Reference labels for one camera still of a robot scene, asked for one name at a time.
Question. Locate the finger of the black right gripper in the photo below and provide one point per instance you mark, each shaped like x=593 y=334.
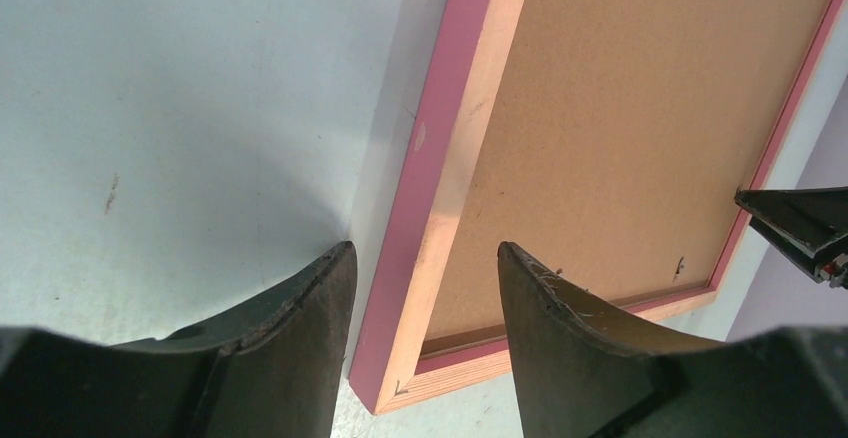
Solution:
x=811 y=219
x=827 y=265

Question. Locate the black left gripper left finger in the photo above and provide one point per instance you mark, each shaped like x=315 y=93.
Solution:
x=269 y=366

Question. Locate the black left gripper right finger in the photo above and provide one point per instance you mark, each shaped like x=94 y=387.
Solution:
x=583 y=367

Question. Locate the pink wooden picture frame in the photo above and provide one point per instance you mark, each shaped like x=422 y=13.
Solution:
x=391 y=368

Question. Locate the brown cardboard backing board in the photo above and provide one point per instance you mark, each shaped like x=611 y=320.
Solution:
x=619 y=134

